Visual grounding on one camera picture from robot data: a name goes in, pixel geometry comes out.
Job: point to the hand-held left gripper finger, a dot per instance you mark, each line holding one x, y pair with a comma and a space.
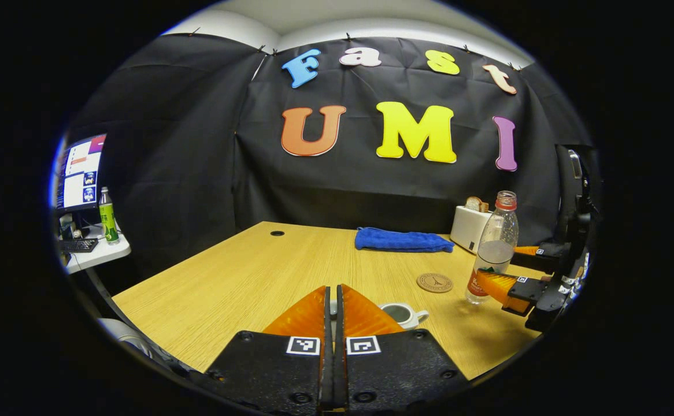
340, 370
326, 370

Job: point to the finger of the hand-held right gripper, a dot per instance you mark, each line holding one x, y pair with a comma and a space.
525, 292
548, 254

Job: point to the clear plastic water bottle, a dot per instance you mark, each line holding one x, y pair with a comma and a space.
496, 242

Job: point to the white teacup lid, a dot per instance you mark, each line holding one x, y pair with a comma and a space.
333, 309

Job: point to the white teacup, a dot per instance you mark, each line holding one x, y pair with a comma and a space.
400, 315

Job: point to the round brown coaster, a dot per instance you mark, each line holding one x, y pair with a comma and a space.
434, 282

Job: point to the green drink bottle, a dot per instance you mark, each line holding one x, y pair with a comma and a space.
108, 219

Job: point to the white toaster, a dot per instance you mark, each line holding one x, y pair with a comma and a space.
467, 228

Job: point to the toast slice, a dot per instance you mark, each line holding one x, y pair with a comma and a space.
476, 204

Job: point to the blue towel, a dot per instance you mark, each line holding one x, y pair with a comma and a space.
400, 240

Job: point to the white rounded object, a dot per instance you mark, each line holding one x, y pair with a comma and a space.
126, 335

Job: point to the black backdrop cloth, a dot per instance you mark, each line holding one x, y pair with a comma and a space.
198, 162

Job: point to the white side table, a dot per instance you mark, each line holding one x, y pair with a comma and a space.
103, 257

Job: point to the black keyboard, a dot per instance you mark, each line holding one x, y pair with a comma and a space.
80, 245

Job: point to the computer monitor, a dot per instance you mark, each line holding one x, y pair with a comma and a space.
82, 173

